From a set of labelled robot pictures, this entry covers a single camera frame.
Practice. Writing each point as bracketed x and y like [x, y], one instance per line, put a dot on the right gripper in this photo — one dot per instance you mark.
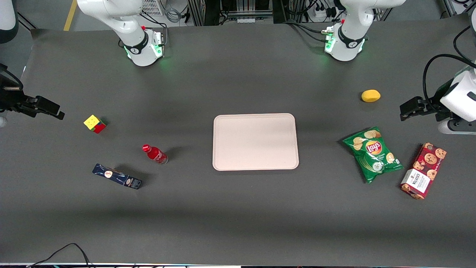
[10, 98]

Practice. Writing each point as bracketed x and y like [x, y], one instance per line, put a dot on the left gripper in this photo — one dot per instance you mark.
[436, 103]

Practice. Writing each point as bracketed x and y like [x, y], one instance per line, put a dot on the red coke bottle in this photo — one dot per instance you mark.
[156, 154]

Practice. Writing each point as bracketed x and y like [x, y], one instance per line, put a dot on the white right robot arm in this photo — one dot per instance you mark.
[126, 22]

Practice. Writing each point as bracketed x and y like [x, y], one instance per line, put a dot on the pale pink plastic tray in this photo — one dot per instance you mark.
[256, 142]

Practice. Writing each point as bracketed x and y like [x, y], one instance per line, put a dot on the yellow lemon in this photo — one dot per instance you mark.
[370, 96]

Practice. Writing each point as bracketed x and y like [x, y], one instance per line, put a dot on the colourful puzzle cube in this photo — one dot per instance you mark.
[93, 123]

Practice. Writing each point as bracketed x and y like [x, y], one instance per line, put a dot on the green Lay's chips bag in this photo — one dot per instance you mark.
[373, 154]

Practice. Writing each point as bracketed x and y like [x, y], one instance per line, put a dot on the red Walkers cookie box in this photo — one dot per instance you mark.
[424, 171]

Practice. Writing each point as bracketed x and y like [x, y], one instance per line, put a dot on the yellow floor tape strip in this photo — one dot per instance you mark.
[70, 15]

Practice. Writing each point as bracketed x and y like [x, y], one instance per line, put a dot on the dark blue long box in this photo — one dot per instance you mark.
[117, 176]

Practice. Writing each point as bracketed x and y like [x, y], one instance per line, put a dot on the white power strip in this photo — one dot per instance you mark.
[321, 13]

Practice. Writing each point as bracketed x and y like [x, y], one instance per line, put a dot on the white perforated box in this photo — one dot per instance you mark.
[153, 6]

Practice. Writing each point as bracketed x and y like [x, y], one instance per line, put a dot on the dark grey table mat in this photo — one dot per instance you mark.
[238, 216]

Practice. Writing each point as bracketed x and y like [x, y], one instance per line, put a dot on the black aluminium equipment rack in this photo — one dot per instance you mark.
[230, 11]

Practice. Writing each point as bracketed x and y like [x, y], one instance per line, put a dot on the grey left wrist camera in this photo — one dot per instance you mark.
[465, 127]

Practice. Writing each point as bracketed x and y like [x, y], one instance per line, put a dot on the aluminium frame post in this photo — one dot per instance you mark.
[449, 7]

